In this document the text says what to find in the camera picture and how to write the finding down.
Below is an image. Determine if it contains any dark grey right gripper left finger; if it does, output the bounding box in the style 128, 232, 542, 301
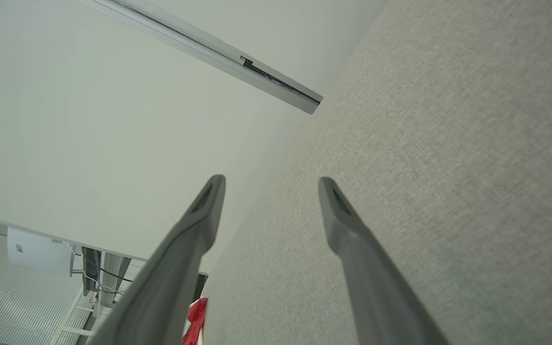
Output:
87, 174, 227, 345

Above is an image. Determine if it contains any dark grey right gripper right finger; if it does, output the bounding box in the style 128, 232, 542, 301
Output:
318, 177, 449, 345

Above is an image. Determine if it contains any red Bulls 23 jersey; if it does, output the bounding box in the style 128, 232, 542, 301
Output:
182, 297, 208, 345

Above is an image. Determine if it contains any dark grey upright box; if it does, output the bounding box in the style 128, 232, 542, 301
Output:
81, 246, 102, 297

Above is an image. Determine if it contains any black cable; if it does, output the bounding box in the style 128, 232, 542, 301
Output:
72, 249, 134, 284

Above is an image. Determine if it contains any white metal frame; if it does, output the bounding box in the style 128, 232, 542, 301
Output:
50, 287, 114, 345

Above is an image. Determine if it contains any white wall box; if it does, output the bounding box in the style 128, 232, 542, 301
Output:
7, 227, 75, 278

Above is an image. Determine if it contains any grey partition post with slot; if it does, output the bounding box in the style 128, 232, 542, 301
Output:
79, 0, 323, 115

